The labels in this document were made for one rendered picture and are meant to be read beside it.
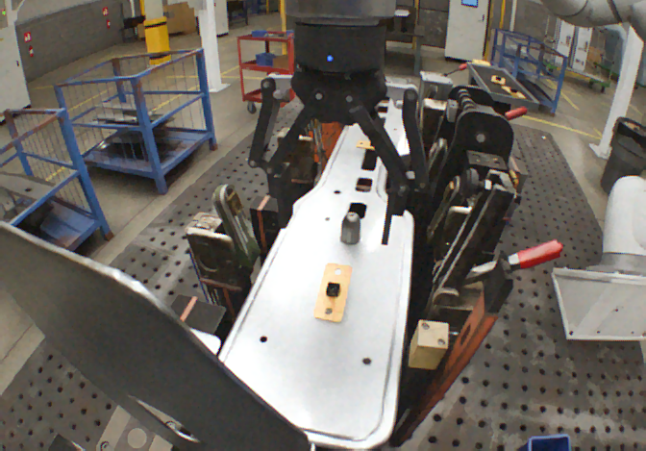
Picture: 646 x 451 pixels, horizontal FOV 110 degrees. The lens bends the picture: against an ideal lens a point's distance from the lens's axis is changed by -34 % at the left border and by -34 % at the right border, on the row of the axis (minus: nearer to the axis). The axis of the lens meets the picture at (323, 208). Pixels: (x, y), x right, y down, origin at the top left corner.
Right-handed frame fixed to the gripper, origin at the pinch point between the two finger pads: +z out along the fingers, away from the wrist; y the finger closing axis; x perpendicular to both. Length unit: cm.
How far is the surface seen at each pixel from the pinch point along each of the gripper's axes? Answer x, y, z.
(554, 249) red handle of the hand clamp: 0.8, -25.3, -0.4
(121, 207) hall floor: -113, 187, 115
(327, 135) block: -76, 18, 27
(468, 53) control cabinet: -711, -143, 92
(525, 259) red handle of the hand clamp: 0.8, -22.3, 1.6
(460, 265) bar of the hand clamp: 1.8, -14.5, 2.9
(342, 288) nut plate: -0.4, -1.3, 12.6
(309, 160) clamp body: -37.8, 13.8, 15.5
